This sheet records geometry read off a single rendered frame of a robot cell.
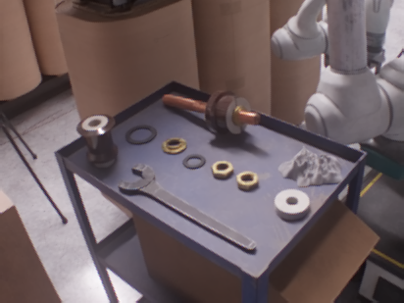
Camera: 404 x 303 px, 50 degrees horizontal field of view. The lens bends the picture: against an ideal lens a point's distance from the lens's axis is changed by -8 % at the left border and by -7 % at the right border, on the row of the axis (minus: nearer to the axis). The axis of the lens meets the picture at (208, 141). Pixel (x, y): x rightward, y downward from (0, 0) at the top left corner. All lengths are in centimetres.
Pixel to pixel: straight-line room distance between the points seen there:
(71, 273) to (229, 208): 125
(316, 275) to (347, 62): 53
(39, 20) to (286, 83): 174
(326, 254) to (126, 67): 88
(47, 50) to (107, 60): 177
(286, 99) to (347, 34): 120
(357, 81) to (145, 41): 69
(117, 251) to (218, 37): 88
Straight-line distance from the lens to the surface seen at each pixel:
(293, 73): 225
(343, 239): 104
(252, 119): 109
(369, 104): 120
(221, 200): 99
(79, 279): 207
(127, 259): 140
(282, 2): 210
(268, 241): 91
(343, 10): 114
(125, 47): 148
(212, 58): 183
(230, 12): 177
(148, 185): 104
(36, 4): 316
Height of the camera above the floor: 155
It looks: 35 degrees down
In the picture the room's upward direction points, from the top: 5 degrees counter-clockwise
